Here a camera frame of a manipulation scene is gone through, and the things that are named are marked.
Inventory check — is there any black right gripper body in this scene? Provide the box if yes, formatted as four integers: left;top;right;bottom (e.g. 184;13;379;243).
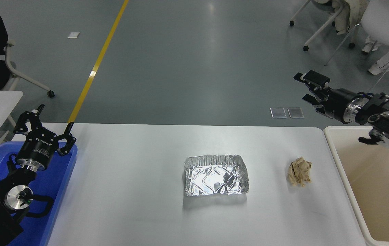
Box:
325;88;356;123

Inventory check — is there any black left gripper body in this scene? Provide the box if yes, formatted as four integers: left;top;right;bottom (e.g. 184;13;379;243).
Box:
16;132;60;168

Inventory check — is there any silver foil tray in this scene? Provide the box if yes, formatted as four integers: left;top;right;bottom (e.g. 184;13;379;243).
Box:
184;154;250;197

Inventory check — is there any silver floor plate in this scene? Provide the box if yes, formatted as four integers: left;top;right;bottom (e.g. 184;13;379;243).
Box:
287;107;305;119
270;107;287;119

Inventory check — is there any white rolling chair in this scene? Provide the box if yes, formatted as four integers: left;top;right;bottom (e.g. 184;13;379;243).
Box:
290;0;356;52
0;38;55;98

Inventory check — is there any blue plastic tray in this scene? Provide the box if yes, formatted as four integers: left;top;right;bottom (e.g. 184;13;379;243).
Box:
0;142;78;246

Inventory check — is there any crumpled tan paper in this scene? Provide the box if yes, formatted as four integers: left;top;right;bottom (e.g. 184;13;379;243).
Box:
287;156;313;188

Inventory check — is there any white chair with metal legs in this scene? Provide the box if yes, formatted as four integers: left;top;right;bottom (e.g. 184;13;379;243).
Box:
324;0;389;93

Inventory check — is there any large pale plastic bin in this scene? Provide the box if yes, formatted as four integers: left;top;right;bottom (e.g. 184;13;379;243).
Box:
324;126;389;246

